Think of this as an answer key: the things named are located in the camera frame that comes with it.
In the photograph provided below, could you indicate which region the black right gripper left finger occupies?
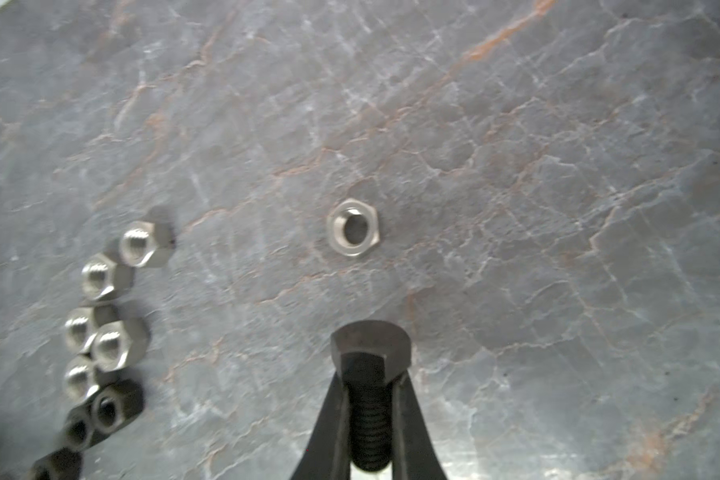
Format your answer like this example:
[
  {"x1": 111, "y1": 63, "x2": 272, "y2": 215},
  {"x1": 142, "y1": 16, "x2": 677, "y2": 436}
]
[{"x1": 291, "y1": 374, "x2": 351, "y2": 480}]

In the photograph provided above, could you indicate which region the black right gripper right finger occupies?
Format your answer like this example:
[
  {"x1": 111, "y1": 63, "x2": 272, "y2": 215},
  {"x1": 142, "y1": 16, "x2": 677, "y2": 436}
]
[{"x1": 391, "y1": 373, "x2": 447, "y2": 480}]

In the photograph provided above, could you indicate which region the black hex bolt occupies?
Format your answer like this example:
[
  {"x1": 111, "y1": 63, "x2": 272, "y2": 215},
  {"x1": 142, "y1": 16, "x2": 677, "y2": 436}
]
[{"x1": 331, "y1": 320, "x2": 412, "y2": 472}]

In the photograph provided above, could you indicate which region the black hex nut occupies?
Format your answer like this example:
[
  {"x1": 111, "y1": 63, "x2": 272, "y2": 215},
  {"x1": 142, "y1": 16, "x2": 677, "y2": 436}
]
[
  {"x1": 62, "y1": 404, "x2": 108, "y2": 452},
  {"x1": 27, "y1": 448, "x2": 83, "y2": 480},
  {"x1": 91, "y1": 380, "x2": 145, "y2": 435}
]

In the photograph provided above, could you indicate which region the lone silver hex nut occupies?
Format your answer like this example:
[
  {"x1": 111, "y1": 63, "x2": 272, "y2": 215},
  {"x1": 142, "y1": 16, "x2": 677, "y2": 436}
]
[{"x1": 326, "y1": 198, "x2": 381, "y2": 257}]

